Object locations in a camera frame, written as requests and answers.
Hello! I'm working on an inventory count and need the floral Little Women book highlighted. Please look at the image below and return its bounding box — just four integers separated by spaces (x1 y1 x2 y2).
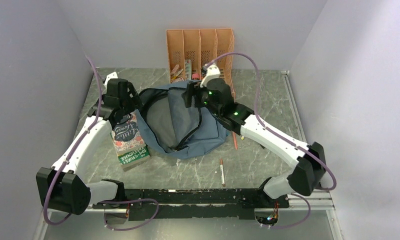
111 112 146 156

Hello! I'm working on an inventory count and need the blue student backpack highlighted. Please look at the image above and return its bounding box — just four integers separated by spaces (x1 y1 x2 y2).
135 81 230 160

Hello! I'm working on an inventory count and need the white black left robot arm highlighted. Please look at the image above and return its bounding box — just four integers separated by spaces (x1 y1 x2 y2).
36 78 142 215

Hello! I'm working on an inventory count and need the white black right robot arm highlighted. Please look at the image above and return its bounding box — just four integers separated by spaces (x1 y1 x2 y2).
182 78 326 207

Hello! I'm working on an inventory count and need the white green card box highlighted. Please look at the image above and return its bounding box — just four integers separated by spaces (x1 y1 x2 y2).
184 59 192 80

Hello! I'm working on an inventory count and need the orange plastic file organizer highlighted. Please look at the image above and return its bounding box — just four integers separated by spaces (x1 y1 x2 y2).
166 28 234 83

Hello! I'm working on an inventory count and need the orange pencil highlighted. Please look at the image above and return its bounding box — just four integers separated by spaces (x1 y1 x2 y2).
232 132 238 150

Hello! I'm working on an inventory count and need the green Treehouse book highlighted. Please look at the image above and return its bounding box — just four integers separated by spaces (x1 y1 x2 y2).
118 146 150 172

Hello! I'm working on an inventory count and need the brown white marker pen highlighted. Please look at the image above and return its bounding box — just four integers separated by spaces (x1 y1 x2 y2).
219 158 226 187

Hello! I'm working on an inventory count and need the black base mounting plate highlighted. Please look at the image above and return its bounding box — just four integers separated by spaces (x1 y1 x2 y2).
92 188 289 221

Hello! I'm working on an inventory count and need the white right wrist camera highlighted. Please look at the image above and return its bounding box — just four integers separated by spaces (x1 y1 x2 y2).
200 64 220 88

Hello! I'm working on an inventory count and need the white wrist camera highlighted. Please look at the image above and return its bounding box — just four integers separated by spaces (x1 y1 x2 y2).
104 72 118 85
200 64 220 88

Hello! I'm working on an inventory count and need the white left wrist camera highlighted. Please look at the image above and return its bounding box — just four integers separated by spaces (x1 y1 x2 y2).
104 72 118 85

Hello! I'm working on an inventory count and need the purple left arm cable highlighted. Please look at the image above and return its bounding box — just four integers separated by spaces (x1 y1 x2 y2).
42 56 159 232

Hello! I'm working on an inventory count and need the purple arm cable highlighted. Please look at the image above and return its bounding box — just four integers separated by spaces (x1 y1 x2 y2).
42 56 159 232
203 52 337 229

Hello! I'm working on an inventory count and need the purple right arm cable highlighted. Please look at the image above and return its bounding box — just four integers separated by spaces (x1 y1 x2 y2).
203 52 337 229

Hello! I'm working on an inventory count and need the aluminium frame rail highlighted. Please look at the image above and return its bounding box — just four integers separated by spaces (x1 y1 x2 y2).
42 188 335 213

